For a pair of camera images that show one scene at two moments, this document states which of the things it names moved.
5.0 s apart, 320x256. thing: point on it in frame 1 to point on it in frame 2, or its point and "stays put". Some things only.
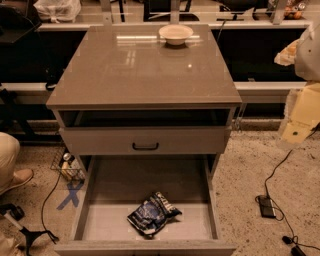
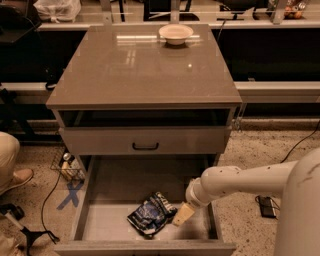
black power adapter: [266, 207] stays put
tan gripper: [309, 55] to [193, 196]
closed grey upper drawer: [149, 140] stays put
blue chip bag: [151, 215] stays put
